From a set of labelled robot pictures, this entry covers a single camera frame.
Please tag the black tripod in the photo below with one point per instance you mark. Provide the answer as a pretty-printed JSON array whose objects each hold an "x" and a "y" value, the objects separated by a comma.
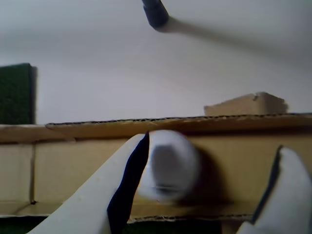
[{"x": 156, "y": 13}]

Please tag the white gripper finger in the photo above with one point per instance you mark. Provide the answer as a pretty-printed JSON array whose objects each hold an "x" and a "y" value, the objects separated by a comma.
[
  {"x": 92, "y": 200},
  {"x": 287, "y": 195}
]

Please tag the small green turf piece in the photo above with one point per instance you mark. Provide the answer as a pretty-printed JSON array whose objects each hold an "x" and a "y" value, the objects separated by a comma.
[{"x": 14, "y": 95}]

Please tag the white golf ball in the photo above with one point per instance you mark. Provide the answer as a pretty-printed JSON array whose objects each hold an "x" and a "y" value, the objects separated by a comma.
[{"x": 173, "y": 168}]

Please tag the brown cardboard ramp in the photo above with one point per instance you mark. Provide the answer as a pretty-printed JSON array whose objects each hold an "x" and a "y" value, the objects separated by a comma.
[{"x": 73, "y": 165}]

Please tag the long green putting mat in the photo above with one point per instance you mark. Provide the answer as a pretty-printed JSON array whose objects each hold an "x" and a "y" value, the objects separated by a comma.
[{"x": 19, "y": 225}]

